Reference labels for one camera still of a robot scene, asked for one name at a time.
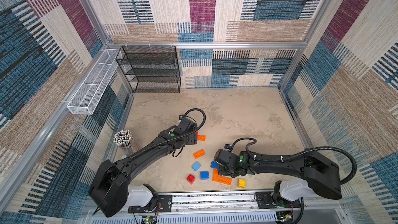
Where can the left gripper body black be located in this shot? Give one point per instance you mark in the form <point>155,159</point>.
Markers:
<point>192,140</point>

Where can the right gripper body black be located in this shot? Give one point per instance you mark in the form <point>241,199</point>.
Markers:
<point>220,163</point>

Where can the white wire mesh basket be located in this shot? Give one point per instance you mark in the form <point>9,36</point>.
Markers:
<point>91,90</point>

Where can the light blue lego brick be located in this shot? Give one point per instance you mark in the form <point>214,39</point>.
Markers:
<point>196,166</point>

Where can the blue lego brick centre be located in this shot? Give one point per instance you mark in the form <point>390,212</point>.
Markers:
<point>214,165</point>

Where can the yellow lego brick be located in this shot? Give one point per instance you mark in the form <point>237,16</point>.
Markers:
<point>241,184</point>

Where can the blue lego brick lower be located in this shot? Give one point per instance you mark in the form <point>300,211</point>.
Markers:
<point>204,175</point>

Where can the cup of pens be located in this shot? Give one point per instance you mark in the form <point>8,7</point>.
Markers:
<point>123,138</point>

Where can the white cable duct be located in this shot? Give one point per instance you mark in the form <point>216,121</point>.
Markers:
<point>211,218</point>

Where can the black wire mesh shelf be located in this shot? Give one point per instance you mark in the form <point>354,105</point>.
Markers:
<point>150,68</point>

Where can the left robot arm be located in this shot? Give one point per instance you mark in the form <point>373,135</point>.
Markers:
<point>111,190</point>

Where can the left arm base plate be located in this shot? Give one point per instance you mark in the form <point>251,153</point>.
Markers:
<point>161,203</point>

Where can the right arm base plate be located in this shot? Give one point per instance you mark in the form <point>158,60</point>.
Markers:
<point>269,200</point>

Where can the orange lego brick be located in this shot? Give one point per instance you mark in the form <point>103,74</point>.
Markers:
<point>201,137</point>
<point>199,153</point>
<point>215,175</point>
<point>225,180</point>

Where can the circuit board with leds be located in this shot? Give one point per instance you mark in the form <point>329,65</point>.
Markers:
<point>284,218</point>

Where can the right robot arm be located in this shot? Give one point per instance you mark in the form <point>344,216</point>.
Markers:
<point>321,173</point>

